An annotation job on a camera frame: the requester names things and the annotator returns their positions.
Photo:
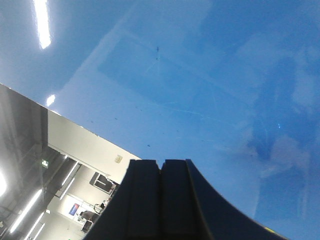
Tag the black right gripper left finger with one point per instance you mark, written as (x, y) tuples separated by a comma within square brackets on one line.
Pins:
[(134, 211)]

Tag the blue door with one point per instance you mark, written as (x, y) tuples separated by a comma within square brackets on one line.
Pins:
[(233, 85)]

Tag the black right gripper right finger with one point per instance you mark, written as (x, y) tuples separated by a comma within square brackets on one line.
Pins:
[(191, 209)]

